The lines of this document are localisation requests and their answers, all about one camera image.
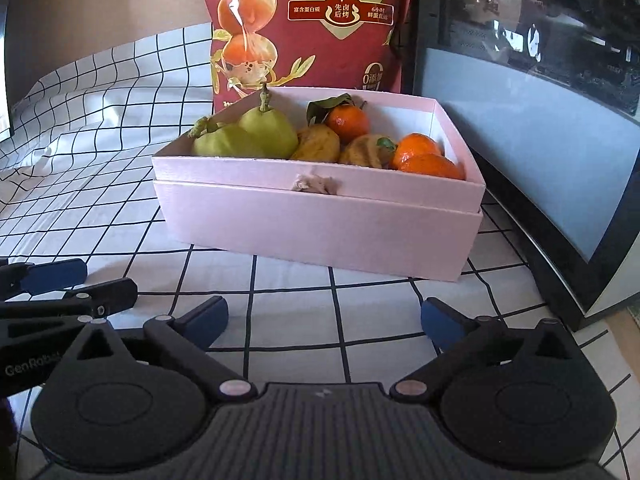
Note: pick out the tangerine with leaves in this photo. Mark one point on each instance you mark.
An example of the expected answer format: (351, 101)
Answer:
(347, 122)

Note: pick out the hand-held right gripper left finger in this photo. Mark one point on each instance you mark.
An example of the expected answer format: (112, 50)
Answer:
(210, 317)

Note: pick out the pink cardboard box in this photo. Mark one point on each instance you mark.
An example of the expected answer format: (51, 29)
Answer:
(300, 230)

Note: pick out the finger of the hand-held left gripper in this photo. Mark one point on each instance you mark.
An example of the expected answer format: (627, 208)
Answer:
(55, 276)
(115, 294)

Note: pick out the short spotted banana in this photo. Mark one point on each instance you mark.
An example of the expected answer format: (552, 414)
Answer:
(362, 152)

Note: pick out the white checked tablecloth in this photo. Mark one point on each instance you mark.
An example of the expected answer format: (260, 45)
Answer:
(290, 312)

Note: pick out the small tangerine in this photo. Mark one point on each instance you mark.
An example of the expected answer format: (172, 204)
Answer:
(417, 147)

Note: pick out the red snack bag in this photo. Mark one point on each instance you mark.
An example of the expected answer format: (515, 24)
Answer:
(310, 50)

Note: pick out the large tangerine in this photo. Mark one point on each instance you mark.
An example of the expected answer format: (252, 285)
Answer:
(432, 167)

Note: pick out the green pear thin stem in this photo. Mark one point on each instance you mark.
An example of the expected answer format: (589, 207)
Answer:
(270, 130)

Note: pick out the dark monitor screen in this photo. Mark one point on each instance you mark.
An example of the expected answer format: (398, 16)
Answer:
(4, 60)

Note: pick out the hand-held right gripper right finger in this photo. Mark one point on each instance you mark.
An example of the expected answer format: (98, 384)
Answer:
(440, 322)

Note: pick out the green pear thick stem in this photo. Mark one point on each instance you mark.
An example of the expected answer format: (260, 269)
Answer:
(225, 145)

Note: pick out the long spotted banana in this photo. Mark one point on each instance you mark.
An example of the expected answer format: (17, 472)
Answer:
(317, 142)

